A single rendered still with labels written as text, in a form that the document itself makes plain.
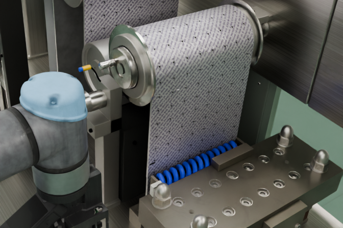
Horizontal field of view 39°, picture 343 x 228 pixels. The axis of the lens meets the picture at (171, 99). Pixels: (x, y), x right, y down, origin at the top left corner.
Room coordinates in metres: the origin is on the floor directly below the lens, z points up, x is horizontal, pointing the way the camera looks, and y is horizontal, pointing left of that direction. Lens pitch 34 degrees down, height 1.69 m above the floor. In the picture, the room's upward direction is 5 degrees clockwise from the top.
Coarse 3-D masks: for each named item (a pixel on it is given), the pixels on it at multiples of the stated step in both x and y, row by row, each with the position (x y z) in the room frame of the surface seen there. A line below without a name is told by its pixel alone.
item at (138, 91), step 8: (112, 40) 0.77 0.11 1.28; (120, 40) 0.75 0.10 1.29; (128, 40) 0.73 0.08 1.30; (112, 48) 0.77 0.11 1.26; (128, 48) 0.73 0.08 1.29; (136, 48) 0.71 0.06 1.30; (136, 56) 0.71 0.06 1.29; (144, 64) 0.70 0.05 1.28; (144, 72) 0.69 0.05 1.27; (144, 80) 0.69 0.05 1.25; (136, 88) 0.71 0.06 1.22; (144, 88) 0.69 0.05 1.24; (136, 96) 0.71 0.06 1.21
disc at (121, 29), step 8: (120, 24) 0.77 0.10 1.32; (112, 32) 0.79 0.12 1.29; (120, 32) 0.77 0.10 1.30; (128, 32) 0.75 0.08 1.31; (136, 32) 0.73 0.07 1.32; (136, 40) 0.73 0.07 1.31; (144, 48) 0.71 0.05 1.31; (144, 56) 0.71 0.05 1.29; (152, 64) 0.69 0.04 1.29; (152, 72) 0.69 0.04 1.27; (152, 80) 0.69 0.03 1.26; (152, 88) 0.69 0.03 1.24; (128, 96) 0.74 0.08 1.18; (144, 96) 0.70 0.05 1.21; (152, 96) 0.69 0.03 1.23; (136, 104) 0.72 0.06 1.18; (144, 104) 0.70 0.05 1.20
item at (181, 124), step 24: (240, 72) 0.83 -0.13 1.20; (168, 96) 0.72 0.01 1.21; (192, 96) 0.75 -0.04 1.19; (216, 96) 0.79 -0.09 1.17; (240, 96) 0.84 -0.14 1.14; (168, 120) 0.72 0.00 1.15; (192, 120) 0.76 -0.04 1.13; (216, 120) 0.80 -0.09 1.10; (168, 144) 0.72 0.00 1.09; (192, 144) 0.76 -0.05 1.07; (216, 144) 0.81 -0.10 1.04; (168, 168) 0.73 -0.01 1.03
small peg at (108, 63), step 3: (108, 60) 0.74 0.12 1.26; (111, 60) 0.74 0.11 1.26; (99, 63) 0.73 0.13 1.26; (102, 63) 0.73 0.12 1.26; (105, 63) 0.73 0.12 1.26; (108, 63) 0.73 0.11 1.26; (111, 63) 0.73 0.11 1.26; (114, 63) 0.74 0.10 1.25; (99, 66) 0.73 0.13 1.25; (102, 66) 0.72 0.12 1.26; (105, 66) 0.73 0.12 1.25; (108, 66) 0.73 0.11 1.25; (111, 66) 0.73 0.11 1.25; (102, 69) 0.72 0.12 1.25
